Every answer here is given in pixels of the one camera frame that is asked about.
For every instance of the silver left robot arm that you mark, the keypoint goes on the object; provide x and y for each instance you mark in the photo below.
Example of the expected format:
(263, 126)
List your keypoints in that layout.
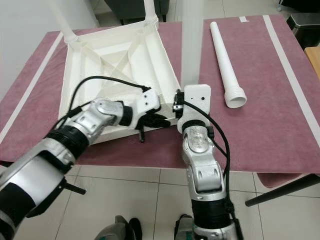
(40, 170)

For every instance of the maroon table cloth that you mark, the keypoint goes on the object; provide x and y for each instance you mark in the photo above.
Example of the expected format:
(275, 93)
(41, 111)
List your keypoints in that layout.
(270, 140)

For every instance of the dark grey armchair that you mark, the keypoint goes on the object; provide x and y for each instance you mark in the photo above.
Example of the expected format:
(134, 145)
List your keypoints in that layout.
(130, 9)

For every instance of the short white tape strip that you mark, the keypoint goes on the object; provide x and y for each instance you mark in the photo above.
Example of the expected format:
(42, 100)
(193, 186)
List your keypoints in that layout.
(243, 19)

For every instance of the grey robot right foot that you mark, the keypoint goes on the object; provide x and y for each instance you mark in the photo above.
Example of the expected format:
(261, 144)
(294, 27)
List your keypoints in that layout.
(184, 229)

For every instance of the grey robot foot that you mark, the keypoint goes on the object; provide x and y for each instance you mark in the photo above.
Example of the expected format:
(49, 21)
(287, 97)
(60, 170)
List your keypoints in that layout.
(184, 229)
(117, 230)

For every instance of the grey robot left foot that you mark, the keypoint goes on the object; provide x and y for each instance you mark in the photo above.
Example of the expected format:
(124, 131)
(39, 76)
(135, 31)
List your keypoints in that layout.
(117, 230)

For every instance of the dark grey lidded bin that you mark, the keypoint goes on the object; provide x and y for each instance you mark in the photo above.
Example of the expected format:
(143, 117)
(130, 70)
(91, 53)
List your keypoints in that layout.
(304, 29)

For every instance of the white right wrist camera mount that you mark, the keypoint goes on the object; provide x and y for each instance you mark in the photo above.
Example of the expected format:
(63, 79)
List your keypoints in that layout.
(197, 97)

